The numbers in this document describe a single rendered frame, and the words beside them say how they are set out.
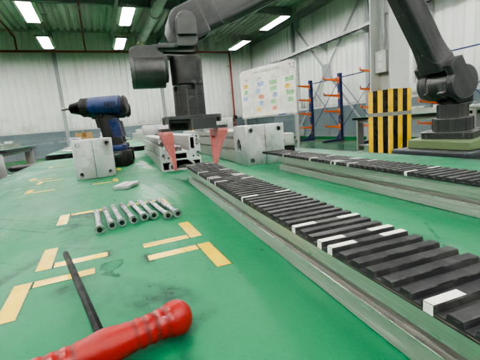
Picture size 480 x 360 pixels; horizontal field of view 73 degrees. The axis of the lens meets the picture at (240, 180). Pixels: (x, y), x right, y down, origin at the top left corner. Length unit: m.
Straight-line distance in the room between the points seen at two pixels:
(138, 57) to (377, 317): 0.54
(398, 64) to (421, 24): 3.14
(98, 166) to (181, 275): 0.64
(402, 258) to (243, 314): 0.09
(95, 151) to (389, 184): 0.66
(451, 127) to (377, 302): 0.78
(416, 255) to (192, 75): 0.50
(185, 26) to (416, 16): 0.51
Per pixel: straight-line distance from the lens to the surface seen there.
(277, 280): 0.22
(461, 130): 0.94
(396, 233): 0.20
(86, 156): 0.86
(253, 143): 0.77
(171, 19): 0.61
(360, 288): 0.19
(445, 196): 0.39
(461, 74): 0.91
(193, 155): 0.84
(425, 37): 0.88
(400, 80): 4.01
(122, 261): 0.29
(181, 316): 0.17
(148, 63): 0.60
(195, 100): 0.60
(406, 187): 0.42
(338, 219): 0.23
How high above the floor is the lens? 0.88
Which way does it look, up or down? 10 degrees down
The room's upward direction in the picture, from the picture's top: 5 degrees counter-clockwise
